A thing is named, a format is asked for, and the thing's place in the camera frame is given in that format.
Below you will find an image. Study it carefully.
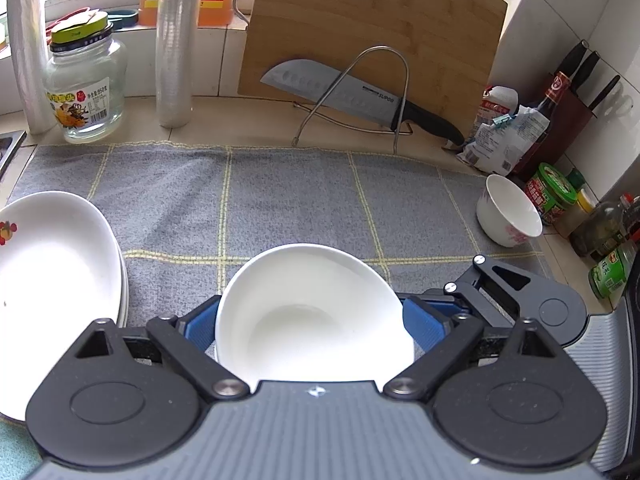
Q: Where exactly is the short plastic bag roll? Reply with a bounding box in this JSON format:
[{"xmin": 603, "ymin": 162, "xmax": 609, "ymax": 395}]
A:
[{"xmin": 6, "ymin": 0, "xmax": 56, "ymax": 135}]

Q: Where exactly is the wooden cutting board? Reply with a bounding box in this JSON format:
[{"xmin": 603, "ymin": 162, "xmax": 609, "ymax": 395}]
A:
[{"xmin": 235, "ymin": 0, "xmax": 508, "ymax": 138}]

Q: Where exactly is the yellow-lid spice bottle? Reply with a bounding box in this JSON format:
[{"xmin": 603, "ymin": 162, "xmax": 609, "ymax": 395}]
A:
[{"xmin": 555, "ymin": 187, "xmax": 598, "ymax": 238}]

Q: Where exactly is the tall cling film roll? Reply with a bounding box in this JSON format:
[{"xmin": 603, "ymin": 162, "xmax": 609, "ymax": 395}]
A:
[{"xmin": 156, "ymin": 0, "xmax": 207, "ymax": 128}]

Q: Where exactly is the kitchen knife with black handle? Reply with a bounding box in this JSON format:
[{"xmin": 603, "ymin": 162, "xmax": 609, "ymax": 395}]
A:
[{"xmin": 260, "ymin": 59, "xmax": 466, "ymax": 147}]

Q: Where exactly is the green plastic bottle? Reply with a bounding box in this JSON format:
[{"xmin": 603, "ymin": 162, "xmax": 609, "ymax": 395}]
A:
[{"xmin": 589, "ymin": 242, "xmax": 638, "ymax": 301}]

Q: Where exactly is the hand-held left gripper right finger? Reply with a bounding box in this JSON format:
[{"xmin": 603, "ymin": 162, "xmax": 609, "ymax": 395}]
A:
[{"xmin": 382, "ymin": 296, "xmax": 569, "ymax": 403}]

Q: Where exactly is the dark sauce bottle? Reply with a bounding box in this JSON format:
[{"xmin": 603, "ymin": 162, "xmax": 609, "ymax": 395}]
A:
[{"xmin": 532, "ymin": 71, "xmax": 575, "ymax": 126}]

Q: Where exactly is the green-lid sauce jar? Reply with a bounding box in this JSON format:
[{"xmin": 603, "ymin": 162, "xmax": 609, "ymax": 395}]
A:
[{"xmin": 525, "ymin": 162, "xmax": 581, "ymax": 226}]

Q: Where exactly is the glass jar with yellow-green lid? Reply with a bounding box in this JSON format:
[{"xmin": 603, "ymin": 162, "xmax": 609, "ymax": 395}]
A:
[{"xmin": 42, "ymin": 10, "xmax": 127, "ymax": 143}]

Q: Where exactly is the grey checked towel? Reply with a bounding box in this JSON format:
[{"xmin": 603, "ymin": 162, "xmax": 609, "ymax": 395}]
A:
[{"xmin": 5, "ymin": 142, "xmax": 556, "ymax": 381}]

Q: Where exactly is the white floral bowl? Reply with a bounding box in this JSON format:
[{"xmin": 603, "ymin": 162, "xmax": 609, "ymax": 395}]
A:
[
  {"xmin": 214, "ymin": 243, "xmax": 416, "ymax": 381},
  {"xmin": 475, "ymin": 174, "xmax": 543, "ymax": 248}
]

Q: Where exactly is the dark glass oil bottle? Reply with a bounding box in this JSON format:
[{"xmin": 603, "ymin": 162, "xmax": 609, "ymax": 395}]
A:
[{"xmin": 570, "ymin": 195, "xmax": 631, "ymax": 258}]

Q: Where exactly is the red and white bag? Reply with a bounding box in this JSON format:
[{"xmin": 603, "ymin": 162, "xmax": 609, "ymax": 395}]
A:
[{"xmin": 477, "ymin": 85, "xmax": 518, "ymax": 131}]

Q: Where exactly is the white seasoning bag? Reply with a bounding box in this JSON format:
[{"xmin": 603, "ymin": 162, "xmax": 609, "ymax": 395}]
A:
[{"xmin": 455, "ymin": 105, "xmax": 551, "ymax": 176}]

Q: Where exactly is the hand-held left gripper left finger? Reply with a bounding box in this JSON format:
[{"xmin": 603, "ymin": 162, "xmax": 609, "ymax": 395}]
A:
[{"xmin": 75, "ymin": 296, "xmax": 251, "ymax": 403}]

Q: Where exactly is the steel wire rack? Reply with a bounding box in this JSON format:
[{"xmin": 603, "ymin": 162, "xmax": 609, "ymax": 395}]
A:
[{"xmin": 292, "ymin": 46, "xmax": 415, "ymax": 153}]

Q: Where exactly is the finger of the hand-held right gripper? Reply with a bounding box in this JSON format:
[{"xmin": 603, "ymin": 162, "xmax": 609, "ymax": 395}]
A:
[{"xmin": 424, "ymin": 254, "xmax": 533, "ymax": 322}]

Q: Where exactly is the white plate with food crumbs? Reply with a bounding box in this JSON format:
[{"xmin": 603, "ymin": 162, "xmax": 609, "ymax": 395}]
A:
[{"xmin": 0, "ymin": 190, "xmax": 121, "ymax": 422}]

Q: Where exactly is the dark red knife block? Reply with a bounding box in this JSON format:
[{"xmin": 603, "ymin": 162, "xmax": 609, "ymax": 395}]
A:
[{"xmin": 520, "ymin": 40, "xmax": 621, "ymax": 181}]

